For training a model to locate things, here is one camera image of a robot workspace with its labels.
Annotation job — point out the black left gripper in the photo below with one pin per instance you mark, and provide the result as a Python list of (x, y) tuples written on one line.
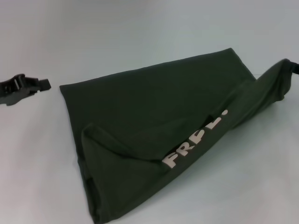
[(8, 92)]

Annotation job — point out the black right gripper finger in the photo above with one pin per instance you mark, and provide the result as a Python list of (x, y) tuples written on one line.
[(294, 68)]

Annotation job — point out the dark green shirt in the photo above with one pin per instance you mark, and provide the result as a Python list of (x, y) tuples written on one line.
[(151, 128)]

